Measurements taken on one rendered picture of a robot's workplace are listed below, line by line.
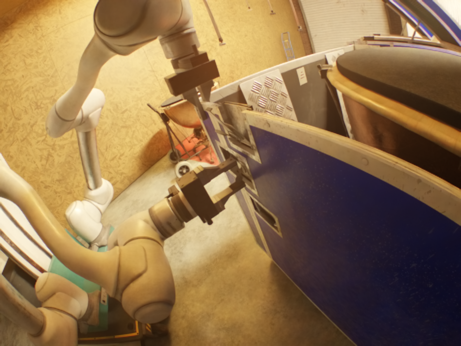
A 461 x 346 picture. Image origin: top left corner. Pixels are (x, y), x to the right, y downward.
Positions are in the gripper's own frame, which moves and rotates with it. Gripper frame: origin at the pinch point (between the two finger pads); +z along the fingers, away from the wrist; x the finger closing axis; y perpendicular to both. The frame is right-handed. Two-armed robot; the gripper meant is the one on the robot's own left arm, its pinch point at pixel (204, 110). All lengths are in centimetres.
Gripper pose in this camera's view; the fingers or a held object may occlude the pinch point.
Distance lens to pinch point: 54.4
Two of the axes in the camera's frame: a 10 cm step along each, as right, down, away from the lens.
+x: -8.2, 5.2, -2.2
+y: -5.1, -5.1, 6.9
